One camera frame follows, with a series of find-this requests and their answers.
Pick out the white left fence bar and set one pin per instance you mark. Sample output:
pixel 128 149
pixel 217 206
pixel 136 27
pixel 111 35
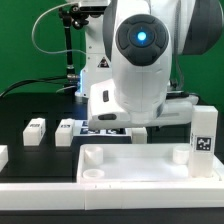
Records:
pixel 3 156

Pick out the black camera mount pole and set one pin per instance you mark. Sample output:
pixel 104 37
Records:
pixel 72 18

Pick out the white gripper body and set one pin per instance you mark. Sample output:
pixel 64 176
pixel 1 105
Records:
pixel 105 113

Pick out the white front fence bar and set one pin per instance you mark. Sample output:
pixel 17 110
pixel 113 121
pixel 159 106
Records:
pixel 132 195

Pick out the white desk top tray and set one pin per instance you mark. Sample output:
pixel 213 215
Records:
pixel 136 163

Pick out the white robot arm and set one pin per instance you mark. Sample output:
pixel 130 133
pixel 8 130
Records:
pixel 140 38

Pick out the white fence bar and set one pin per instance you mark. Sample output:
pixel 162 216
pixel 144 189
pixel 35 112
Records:
pixel 132 195
pixel 3 156

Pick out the fiducial marker sheet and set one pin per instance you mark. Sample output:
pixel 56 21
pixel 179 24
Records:
pixel 81 129

